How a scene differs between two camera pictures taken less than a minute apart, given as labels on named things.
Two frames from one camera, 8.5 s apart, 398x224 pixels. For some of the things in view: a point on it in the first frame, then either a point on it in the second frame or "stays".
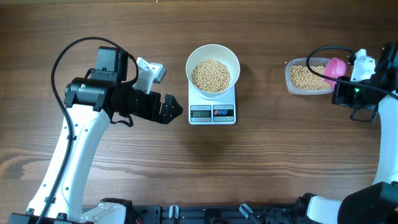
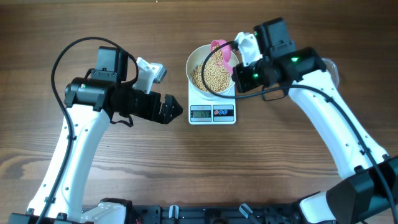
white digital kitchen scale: [203, 111] stays
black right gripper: [339, 96] → [239, 76]
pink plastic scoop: [335, 67] → [223, 54]
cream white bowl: [212, 70] stays
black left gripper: [164, 117] stays
